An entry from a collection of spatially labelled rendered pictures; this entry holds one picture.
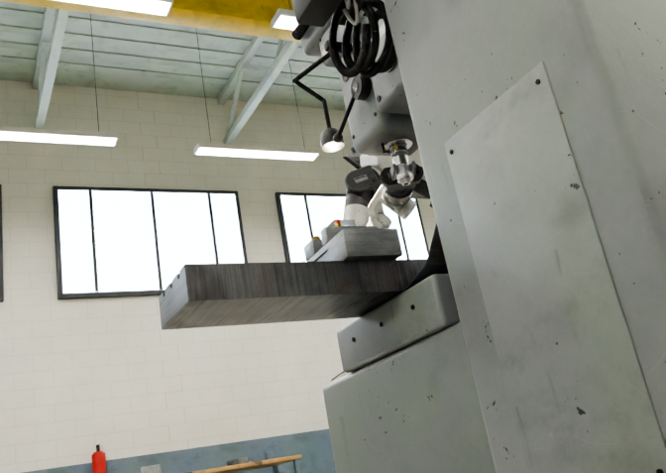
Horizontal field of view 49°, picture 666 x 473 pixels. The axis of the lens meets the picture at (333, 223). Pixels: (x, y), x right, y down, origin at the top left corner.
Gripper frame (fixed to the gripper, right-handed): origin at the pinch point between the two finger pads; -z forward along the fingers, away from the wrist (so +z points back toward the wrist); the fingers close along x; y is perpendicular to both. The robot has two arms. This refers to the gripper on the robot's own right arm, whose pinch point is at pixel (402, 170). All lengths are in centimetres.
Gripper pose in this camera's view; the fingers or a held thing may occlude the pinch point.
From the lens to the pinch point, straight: 205.0
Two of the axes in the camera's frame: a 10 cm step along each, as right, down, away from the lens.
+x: 9.9, -1.5, 0.8
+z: -0.2, 3.3, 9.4
